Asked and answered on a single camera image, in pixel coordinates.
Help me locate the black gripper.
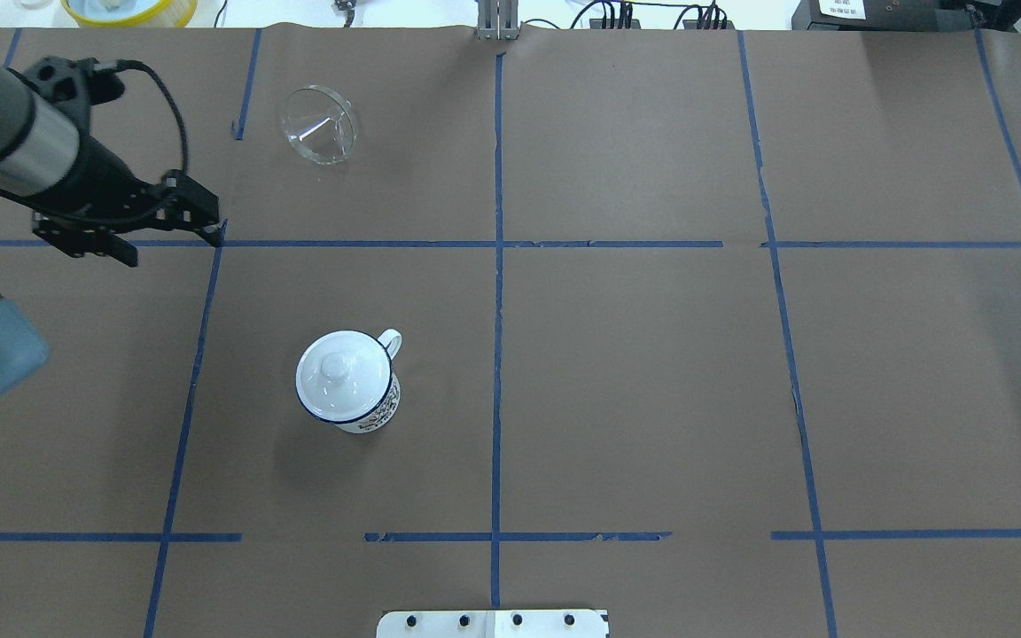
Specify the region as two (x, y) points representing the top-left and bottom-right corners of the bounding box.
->
(31, 170), (224, 267)

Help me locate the white mug lid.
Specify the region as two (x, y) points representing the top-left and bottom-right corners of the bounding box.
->
(294, 331), (394, 424)

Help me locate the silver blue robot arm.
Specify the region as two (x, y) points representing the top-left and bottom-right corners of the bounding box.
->
(0, 56), (224, 397)

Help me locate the yellow tape roll with plate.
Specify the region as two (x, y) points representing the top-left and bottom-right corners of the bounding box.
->
(60, 1), (199, 28)

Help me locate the white enamel mug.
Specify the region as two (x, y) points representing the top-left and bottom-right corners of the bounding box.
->
(294, 330), (402, 433)

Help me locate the brown paper table cover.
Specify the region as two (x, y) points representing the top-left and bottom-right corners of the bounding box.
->
(0, 24), (1021, 637)

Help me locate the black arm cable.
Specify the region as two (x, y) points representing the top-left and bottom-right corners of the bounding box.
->
(0, 58), (191, 227)

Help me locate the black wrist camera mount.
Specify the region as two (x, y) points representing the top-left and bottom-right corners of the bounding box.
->
(19, 56), (126, 116)

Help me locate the aluminium frame post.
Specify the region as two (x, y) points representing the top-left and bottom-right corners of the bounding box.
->
(475, 0), (521, 41)

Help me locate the white camera pole with base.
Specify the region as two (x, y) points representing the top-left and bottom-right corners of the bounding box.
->
(376, 609), (611, 637)

